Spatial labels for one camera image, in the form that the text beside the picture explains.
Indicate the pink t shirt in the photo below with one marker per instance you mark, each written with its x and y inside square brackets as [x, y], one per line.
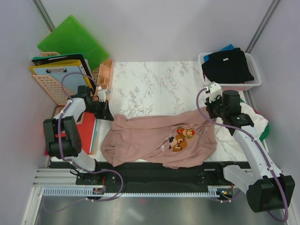
[183, 140]

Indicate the orange desk organizer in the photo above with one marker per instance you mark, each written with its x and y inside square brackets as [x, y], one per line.
[103, 74]

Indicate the brown book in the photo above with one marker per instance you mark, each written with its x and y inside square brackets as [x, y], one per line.
[58, 111]

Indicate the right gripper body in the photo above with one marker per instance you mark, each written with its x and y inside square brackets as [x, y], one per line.
[215, 108]

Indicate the white laundry basket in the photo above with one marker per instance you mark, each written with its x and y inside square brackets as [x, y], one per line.
[253, 69]

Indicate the pink file rack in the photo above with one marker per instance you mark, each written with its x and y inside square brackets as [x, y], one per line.
[52, 87]

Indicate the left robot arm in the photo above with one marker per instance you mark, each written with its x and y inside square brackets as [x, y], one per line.
[76, 105]

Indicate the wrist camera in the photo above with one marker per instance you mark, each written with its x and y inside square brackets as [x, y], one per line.
[102, 94]
[214, 90]

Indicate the yellow folder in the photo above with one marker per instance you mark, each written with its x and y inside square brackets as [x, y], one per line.
[59, 69]

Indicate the black t shirt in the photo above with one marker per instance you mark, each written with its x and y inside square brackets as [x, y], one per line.
[227, 67]

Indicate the green t shirt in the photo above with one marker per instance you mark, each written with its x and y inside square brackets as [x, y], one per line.
[265, 133]

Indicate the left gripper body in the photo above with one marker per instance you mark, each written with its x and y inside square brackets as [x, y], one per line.
[99, 108]

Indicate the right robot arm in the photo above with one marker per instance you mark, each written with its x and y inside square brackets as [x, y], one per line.
[266, 188]

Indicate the green plastic folder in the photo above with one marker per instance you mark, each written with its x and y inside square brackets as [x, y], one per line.
[72, 37]

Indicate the white cable duct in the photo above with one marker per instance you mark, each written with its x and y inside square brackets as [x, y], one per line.
[91, 192]

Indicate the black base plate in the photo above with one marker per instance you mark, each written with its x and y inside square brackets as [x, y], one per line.
[154, 177]

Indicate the aluminium frame rail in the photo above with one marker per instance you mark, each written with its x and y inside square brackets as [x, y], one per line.
[54, 178]

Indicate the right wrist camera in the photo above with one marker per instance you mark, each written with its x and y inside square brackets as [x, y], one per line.
[214, 90]

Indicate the black folder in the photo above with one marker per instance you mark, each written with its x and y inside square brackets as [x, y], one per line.
[59, 58]

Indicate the red folder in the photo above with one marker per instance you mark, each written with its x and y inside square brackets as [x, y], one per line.
[87, 133]

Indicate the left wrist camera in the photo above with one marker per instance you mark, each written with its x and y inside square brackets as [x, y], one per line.
[102, 94]

